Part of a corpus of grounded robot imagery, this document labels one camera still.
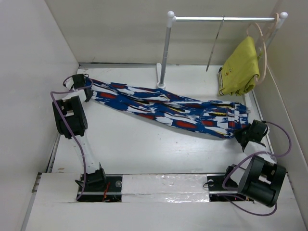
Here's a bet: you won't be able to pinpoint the white garment rack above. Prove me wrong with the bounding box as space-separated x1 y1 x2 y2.
155 11 288 114

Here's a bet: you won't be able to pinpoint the grey wire hanger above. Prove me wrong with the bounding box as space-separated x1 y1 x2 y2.
205 15 225 72

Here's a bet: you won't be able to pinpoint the blue white red patterned trousers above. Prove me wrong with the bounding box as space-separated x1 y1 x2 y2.
86 78 249 139

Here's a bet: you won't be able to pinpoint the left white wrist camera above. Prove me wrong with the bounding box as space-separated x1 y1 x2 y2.
63 76 74 91

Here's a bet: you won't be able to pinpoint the beige wooden hanger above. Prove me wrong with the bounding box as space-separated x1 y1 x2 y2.
246 23 267 85

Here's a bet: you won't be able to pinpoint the yellow green shorts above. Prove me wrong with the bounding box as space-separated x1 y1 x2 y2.
218 36 260 96

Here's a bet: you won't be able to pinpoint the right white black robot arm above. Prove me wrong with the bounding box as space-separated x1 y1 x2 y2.
222 120 292 207

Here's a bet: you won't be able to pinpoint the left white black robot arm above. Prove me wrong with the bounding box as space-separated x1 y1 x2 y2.
50 74 107 192

